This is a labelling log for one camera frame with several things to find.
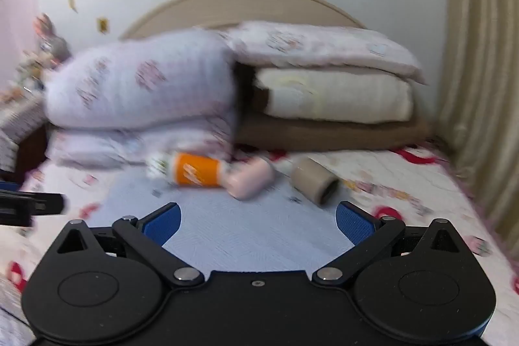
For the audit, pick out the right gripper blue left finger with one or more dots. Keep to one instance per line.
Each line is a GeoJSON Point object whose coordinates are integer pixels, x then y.
{"type": "Point", "coordinates": [162, 224]}

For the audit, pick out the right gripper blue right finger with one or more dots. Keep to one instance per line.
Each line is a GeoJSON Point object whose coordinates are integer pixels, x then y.
{"type": "Point", "coordinates": [354, 223]}

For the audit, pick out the pink shaker cup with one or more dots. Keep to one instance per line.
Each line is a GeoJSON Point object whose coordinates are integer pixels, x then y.
{"type": "Point", "coordinates": [249, 178]}

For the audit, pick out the white floral paper cup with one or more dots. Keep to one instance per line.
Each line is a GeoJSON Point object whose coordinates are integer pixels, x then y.
{"type": "Point", "coordinates": [158, 166]}

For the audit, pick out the orange paper cup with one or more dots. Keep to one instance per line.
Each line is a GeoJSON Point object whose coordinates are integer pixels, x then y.
{"type": "Point", "coordinates": [195, 170]}

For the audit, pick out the beige tumbler cup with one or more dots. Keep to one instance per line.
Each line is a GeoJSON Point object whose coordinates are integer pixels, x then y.
{"type": "Point", "coordinates": [316, 182]}

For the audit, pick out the white patterned bed mat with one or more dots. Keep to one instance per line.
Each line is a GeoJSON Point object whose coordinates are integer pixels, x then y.
{"type": "Point", "coordinates": [277, 230]}

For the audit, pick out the cluttered bedside table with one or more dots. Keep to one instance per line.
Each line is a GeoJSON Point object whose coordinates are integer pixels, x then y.
{"type": "Point", "coordinates": [22, 102]}

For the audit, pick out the pink white folded quilt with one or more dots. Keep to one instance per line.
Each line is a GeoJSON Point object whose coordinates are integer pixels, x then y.
{"type": "Point", "coordinates": [120, 103]}

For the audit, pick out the brown folded blanket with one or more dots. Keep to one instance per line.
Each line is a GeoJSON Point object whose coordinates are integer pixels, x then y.
{"type": "Point", "coordinates": [263, 132]}

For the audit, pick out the cream fleece blanket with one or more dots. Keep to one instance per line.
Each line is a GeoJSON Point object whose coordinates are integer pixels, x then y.
{"type": "Point", "coordinates": [357, 95]}

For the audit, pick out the pink floral blanket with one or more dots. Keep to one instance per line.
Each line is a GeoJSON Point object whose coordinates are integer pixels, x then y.
{"type": "Point", "coordinates": [270, 44]}

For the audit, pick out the beige wooden headboard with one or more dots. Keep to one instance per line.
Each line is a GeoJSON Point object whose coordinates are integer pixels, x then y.
{"type": "Point", "coordinates": [220, 14]}

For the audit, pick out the beige striped curtain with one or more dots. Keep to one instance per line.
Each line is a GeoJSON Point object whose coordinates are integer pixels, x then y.
{"type": "Point", "coordinates": [478, 107]}

